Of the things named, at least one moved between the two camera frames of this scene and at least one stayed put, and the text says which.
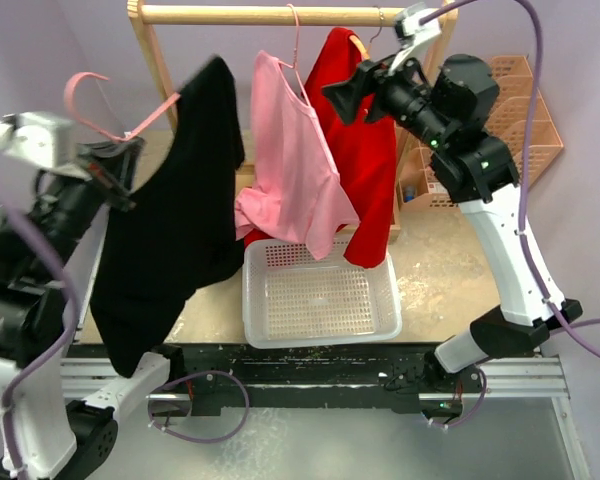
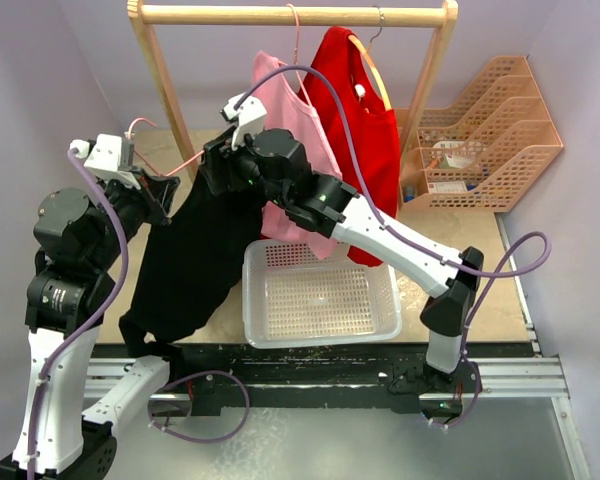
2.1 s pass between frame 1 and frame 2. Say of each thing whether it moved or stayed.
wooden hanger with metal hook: stayed
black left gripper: moved
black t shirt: moved
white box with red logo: stayed
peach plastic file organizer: stayed
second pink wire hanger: stayed
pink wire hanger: moved
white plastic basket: stayed
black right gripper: moved
